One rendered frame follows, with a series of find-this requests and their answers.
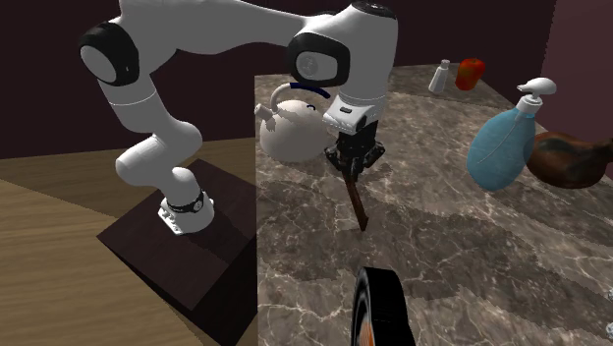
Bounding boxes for brown wooden stick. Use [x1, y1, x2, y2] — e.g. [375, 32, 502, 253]
[342, 168, 370, 233]

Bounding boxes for white round kettle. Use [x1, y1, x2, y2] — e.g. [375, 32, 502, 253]
[253, 82, 344, 163]

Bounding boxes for white salt shaker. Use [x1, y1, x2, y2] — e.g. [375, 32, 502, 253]
[427, 59, 452, 94]

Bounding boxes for red apple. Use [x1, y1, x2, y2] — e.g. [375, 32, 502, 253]
[454, 57, 487, 91]

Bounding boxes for blue spray bottle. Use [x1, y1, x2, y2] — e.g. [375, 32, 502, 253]
[466, 77, 558, 193]

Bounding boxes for black round object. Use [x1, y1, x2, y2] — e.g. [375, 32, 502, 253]
[350, 265, 417, 346]

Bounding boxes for dark wooden robot stand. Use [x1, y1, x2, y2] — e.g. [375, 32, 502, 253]
[95, 158, 259, 346]

